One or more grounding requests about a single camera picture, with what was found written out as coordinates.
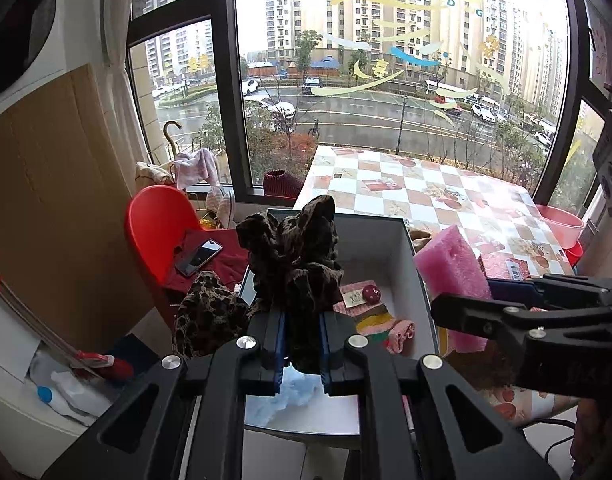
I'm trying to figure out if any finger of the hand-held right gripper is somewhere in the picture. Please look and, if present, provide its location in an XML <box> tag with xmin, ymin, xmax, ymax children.
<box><xmin>487</xmin><ymin>273</ymin><xmax>612</xmax><ymax>309</ymax></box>
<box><xmin>430</xmin><ymin>293</ymin><xmax>543</xmax><ymax>357</ymax></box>

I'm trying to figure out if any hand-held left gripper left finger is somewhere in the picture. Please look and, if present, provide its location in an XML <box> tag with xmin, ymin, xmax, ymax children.
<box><xmin>41</xmin><ymin>310</ymin><xmax>288</xmax><ymax>480</ymax></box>

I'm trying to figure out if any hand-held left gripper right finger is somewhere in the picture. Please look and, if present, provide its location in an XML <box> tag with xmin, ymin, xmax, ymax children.
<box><xmin>319</xmin><ymin>310</ymin><xmax>562</xmax><ymax>480</ymax></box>

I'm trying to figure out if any light blue fluffy scarf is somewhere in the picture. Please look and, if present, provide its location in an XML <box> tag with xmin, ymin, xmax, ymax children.
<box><xmin>246</xmin><ymin>371</ymin><xmax>328</xmax><ymax>426</ymax></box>

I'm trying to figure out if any pink foam sponge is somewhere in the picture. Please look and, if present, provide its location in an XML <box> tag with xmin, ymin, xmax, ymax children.
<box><xmin>413</xmin><ymin>224</ymin><xmax>493</xmax><ymax>354</ymax></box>

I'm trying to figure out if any striped pink sock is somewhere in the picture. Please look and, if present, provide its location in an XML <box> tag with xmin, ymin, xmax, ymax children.
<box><xmin>357</xmin><ymin>313</ymin><xmax>417</xmax><ymax>355</ymax></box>

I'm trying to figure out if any leopard print scarf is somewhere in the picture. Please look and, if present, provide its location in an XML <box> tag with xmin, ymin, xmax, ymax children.
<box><xmin>172</xmin><ymin>194</ymin><xmax>345</xmax><ymax>377</ymax></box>

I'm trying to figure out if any white cardboard box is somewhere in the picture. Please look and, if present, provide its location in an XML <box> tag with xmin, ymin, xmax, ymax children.
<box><xmin>236</xmin><ymin>208</ymin><xmax>440</xmax><ymax>448</ymax></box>

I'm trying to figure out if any person's right forearm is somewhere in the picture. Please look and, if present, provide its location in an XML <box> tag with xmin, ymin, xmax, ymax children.
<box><xmin>570</xmin><ymin>397</ymin><xmax>612</xmax><ymax>480</ymax></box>

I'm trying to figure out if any pink patterned carton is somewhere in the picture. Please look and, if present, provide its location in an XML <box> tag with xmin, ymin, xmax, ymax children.
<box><xmin>478</xmin><ymin>253</ymin><xmax>533</xmax><ymax>281</ymax></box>

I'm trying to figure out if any pink plastic basin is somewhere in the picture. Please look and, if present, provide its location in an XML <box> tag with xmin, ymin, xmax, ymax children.
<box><xmin>535</xmin><ymin>203</ymin><xmax>586</xmax><ymax>251</ymax></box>

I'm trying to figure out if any dark red cloth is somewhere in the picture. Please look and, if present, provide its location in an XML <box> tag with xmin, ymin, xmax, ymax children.
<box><xmin>163</xmin><ymin>229</ymin><xmax>250</xmax><ymax>307</ymax></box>

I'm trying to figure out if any black smartphone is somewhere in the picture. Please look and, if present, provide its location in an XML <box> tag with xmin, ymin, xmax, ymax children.
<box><xmin>175</xmin><ymin>238</ymin><xmax>224</xmax><ymax>279</ymax></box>

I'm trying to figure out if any table with checkered tablecloth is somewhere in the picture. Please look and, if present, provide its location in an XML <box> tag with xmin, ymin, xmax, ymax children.
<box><xmin>292</xmin><ymin>144</ymin><xmax>580</xmax><ymax>422</ymax></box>

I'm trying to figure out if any dark blue mat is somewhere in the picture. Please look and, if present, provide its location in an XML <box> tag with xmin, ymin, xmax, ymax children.
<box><xmin>103</xmin><ymin>332</ymin><xmax>153</xmax><ymax>377</ymax></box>

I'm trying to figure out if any beige plush slipper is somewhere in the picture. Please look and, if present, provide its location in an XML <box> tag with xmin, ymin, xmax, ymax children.
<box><xmin>206</xmin><ymin>187</ymin><xmax>237</xmax><ymax>229</ymax></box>

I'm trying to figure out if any maroon knitted hat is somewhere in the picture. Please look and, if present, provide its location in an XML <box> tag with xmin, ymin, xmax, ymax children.
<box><xmin>262</xmin><ymin>169</ymin><xmax>305</xmax><ymax>199</ymax></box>

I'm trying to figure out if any red plastic chair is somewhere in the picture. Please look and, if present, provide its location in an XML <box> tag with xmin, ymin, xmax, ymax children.
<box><xmin>125</xmin><ymin>184</ymin><xmax>247</xmax><ymax>332</ymax></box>

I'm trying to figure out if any pink towel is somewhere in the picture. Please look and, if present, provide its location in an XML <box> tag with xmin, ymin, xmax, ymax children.
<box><xmin>173</xmin><ymin>148</ymin><xmax>221</xmax><ymax>189</ymax></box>

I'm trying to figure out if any beige knitted cloth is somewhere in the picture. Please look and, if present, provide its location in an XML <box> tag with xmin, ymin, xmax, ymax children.
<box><xmin>135</xmin><ymin>162</ymin><xmax>175</xmax><ymax>186</ymax></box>

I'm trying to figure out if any white bottle with blue cap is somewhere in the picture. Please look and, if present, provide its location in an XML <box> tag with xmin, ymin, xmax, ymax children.
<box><xmin>30</xmin><ymin>354</ymin><xmax>113</xmax><ymax>427</ymax></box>

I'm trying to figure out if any brown cardboard sheet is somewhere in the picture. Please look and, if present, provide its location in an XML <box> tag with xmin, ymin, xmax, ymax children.
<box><xmin>0</xmin><ymin>63</ymin><xmax>153</xmax><ymax>357</ymax></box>

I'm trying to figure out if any white curtain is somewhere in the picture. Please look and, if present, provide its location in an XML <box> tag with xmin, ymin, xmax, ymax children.
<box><xmin>102</xmin><ymin>0</ymin><xmax>148</xmax><ymax>167</ymax></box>

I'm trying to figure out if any black cable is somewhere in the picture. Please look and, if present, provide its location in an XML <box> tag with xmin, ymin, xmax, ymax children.
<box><xmin>522</xmin><ymin>419</ymin><xmax>578</xmax><ymax>462</ymax></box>

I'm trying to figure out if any red brush with metal handle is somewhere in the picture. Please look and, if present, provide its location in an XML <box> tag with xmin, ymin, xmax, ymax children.
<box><xmin>0</xmin><ymin>259</ymin><xmax>135</xmax><ymax>382</ymax></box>

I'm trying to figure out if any curved umbrella handle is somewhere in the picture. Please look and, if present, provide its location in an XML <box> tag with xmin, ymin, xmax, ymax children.
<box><xmin>161</xmin><ymin>120</ymin><xmax>183</xmax><ymax>166</ymax></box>

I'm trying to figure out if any black window frame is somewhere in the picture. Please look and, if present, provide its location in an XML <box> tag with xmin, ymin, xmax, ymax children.
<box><xmin>101</xmin><ymin>0</ymin><xmax>612</xmax><ymax>212</ymax></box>

